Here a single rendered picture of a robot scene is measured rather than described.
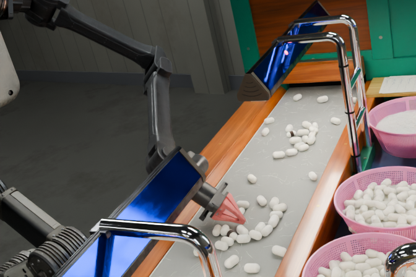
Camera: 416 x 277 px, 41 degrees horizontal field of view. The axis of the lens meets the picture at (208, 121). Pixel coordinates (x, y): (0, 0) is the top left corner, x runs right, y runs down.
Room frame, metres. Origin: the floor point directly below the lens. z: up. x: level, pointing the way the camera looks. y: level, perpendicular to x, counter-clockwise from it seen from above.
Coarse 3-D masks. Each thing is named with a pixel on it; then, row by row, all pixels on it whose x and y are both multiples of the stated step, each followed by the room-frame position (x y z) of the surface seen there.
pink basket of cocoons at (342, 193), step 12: (384, 168) 1.23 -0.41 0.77; (396, 168) 1.22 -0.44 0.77; (408, 168) 1.20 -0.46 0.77; (348, 180) 1.21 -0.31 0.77; (372, 180) 1.22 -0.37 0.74; (408, 180) 1.19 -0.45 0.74; (336, 192) 1.17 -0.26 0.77; (348, 192) 1.20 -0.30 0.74; (336, 204) 1.12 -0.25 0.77; (360, 228) 1.03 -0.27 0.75; (372, 228) 1.00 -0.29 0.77; (384, 228) 0.99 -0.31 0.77; (396, 228) 0.98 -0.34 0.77; (408, 228) 0.97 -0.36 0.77
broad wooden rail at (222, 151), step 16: (272, 96) 1.91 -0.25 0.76; (240, 112) 1.83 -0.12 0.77; (256, 112) 1.79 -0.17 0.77; (224, 128) 1.73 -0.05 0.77; (240, 128) 1.69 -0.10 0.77; (256, 128) 1.71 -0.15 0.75; (208, 144) 1.63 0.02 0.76; (224, 144) 1.60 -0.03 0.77; (240, 144) 1.60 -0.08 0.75; (208, 160) 1.52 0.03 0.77; (224, 160) 1.50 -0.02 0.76; (208, 176) 1.42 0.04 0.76; (192, 208) 1.29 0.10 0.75; (160, 240) 1.16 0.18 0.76; (160, 256) 1.12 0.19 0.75; (144, 272) 1.07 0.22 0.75
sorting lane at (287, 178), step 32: (288, 96) 1.92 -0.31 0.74; (320, 128) 1.60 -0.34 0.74; (256, 160) 1.49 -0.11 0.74; (288, 160) 1.44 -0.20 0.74; (320, 160) 1.40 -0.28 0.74; (224, 192) 1.35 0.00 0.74; (256, 192) 1.31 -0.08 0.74; (288, 192) 1.27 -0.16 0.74; (192, 224) 1.23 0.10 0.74; (224, 224) 1.20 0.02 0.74; (256, 224) 1.16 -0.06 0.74; (288, 224) 1.13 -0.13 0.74; (192, 256) 1.10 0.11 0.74; (224, 256) 1.07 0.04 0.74; (256, 256) 1.04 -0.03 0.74
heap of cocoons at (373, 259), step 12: (372, 252) 0.95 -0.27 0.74; (336, 264) 0.95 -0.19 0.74; (348, 264) 0.94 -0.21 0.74; (360, 264) 0.93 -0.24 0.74; (372, 264) 0.92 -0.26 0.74; (324, 276) 0.93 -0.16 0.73; (336, 276) 0.91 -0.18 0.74; (348, 276) 0.90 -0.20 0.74; (360, 276) 0.90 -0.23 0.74; (372, 276) 0.88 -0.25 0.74; (408, 276) 0.86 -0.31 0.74
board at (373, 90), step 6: (378, 78) 1.80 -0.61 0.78; (372, 84) 1.76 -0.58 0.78; (378, 84) 1.75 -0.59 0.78; (372, 90) 1.71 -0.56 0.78; (378, 90) 1.70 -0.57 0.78; (366, 96) 1.69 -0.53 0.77; (372, 96) 1.68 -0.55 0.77; (378, 96) 1.67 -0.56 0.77; (384, 96) 1.66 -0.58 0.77; (390, 96) 1.65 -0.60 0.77
